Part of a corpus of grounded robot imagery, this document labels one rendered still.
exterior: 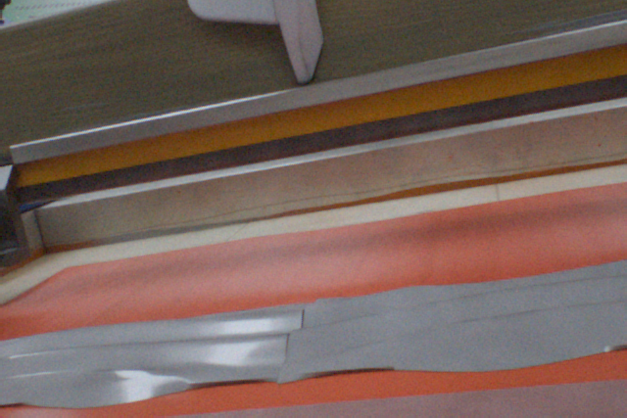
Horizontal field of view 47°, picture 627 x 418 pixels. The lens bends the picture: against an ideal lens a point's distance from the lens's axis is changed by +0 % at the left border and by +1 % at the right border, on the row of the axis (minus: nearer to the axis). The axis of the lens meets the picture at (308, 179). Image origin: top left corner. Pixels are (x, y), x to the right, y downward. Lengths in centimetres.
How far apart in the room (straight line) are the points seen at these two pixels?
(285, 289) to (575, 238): 13
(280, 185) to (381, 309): 23
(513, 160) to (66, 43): 27
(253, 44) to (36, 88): 13
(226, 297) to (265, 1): 14
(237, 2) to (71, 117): 12
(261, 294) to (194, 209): 19
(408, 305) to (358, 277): 6
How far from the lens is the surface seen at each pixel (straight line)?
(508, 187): 44
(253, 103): 35
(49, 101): 41
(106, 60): 39
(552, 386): 20
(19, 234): 43
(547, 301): 24
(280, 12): 34
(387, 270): 32
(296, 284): 32
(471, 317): 24
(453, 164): 46
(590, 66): 36
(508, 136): 46
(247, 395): 23
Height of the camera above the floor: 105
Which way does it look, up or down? 8 degrees down
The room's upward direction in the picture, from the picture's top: 12 degrees counter-clockwise
